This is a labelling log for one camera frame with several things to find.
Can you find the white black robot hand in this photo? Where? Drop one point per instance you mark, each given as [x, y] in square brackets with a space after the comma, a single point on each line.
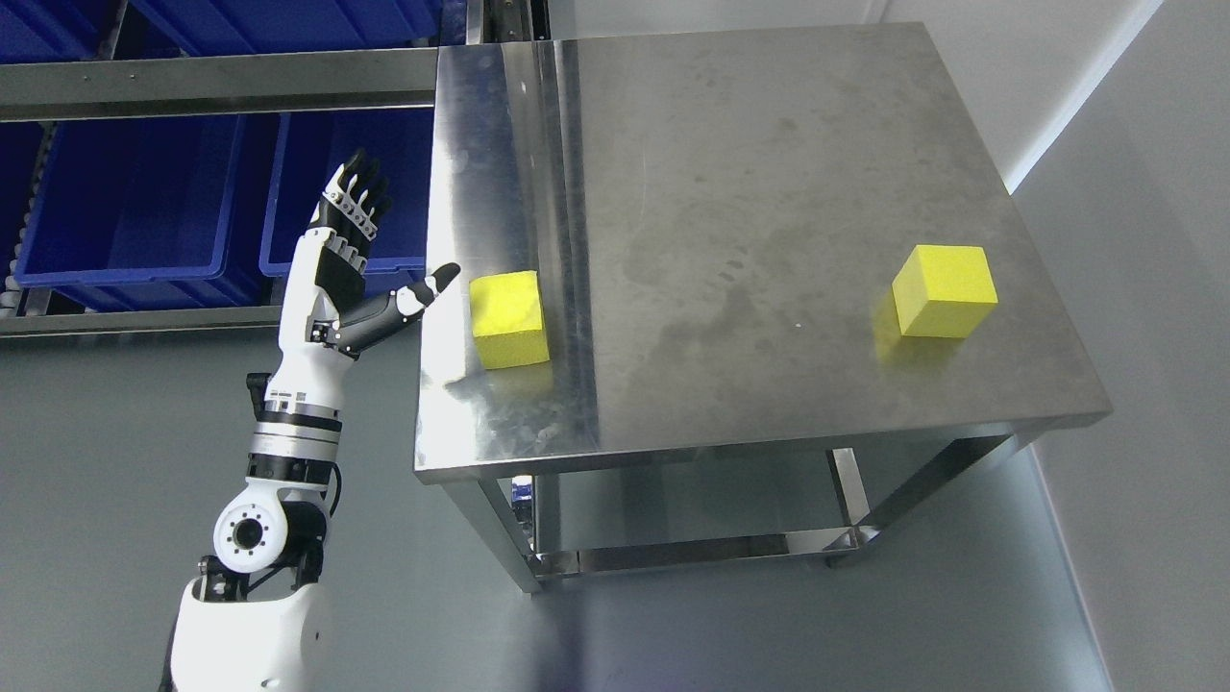
[326, 321]

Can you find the yellow foam block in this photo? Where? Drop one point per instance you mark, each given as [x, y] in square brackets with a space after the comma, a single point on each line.
[507, 321]
[944, 291]

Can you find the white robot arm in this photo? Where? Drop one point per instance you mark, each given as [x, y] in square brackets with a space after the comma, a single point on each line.
[257, 618]

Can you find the blue bin upper shelf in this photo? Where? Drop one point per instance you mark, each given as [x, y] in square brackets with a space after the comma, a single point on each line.
[225, 28]

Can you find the metal shelf rack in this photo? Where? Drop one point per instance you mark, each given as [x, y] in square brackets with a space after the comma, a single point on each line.
[57, 92]

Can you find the blue bin beside table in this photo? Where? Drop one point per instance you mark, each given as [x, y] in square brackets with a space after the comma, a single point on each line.
[311, 145]

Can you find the blue bin left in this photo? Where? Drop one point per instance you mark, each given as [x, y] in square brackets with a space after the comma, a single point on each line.
[148, 214]

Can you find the stainless steel table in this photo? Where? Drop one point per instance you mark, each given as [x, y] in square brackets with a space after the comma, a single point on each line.
[716, 221]

